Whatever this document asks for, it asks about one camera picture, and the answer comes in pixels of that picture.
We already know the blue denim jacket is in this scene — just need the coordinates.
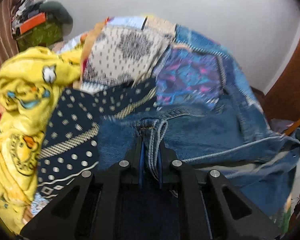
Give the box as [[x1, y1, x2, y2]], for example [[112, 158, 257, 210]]
[[97, 24, 300, 240]]

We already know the navy dotted patterned cloth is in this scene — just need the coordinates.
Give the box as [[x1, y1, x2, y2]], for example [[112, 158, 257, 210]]
[[34, 78, 157, 203]]

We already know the blue patchwork quilt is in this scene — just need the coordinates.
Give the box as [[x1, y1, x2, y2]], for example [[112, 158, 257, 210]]
[[78, 16, 245, 109]]

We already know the yellow cartoon blanket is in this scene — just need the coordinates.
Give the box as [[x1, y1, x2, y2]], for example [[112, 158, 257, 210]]
[[0, 47, 81, 233]]

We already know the striped red curtain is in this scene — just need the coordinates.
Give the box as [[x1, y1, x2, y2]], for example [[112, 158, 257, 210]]
[[0, 0, 28, 73]]

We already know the dark grey cushion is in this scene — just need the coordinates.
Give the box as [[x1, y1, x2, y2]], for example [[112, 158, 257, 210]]
[[39, 1, 73, 26]]

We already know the orange box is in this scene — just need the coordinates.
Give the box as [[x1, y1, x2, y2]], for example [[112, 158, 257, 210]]
[[19, 12, 46, 34]]

